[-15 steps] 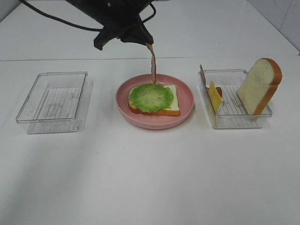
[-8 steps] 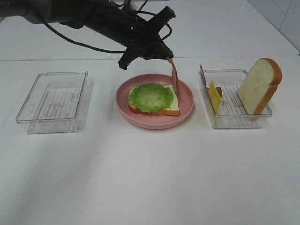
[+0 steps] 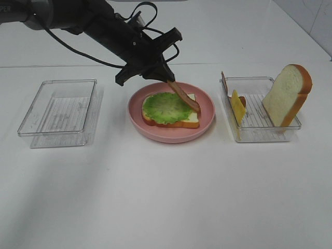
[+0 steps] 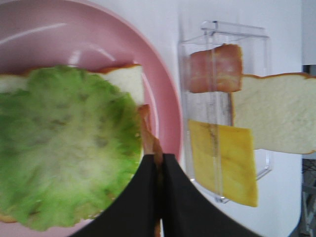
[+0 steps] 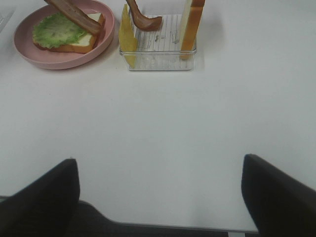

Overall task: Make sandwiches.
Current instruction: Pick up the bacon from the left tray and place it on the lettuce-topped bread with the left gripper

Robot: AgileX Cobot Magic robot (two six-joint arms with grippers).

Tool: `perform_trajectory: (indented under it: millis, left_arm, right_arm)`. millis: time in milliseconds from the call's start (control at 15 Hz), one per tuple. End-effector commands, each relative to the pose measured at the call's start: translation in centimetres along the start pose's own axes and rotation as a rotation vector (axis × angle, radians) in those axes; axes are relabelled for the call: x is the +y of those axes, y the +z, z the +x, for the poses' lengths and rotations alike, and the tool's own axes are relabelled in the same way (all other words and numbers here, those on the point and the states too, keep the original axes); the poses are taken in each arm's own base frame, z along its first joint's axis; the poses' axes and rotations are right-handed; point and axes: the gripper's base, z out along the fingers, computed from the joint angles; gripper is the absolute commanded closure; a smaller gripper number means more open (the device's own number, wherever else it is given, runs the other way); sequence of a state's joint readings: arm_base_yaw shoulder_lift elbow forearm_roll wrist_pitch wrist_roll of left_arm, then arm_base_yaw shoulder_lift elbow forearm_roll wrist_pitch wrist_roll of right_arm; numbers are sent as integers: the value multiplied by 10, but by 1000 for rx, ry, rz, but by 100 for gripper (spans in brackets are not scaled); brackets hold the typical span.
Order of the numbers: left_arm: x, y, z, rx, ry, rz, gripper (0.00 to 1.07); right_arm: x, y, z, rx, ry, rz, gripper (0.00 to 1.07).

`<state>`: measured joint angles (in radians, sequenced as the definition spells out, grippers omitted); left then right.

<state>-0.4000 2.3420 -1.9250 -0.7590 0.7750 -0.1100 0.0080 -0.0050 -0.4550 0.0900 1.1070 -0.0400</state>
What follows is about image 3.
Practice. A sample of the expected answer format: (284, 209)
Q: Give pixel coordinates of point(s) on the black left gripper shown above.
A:
(128, 41)

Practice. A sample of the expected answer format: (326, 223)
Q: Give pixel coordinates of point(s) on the bread slice from tray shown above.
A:
(191, 122)

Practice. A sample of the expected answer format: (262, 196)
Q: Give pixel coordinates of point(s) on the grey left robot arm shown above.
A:
(64, 15)

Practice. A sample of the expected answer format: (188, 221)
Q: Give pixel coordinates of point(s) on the pink round plate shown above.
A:
(171, 135)

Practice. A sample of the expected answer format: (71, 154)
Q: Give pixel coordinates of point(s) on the left clear plastic tray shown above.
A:
(63, 113)

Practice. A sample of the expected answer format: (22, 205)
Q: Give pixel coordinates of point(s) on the clear plastic tray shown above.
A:
(63, 113)
(256, 125)

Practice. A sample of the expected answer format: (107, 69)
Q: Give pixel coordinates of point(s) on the yellow cheese slice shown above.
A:
(238, 104)

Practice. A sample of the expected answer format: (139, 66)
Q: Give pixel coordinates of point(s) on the right clear plastic tray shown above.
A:
(256, 125)

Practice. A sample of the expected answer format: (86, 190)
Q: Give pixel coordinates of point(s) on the bread slice in right tray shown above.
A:
(287, 94)

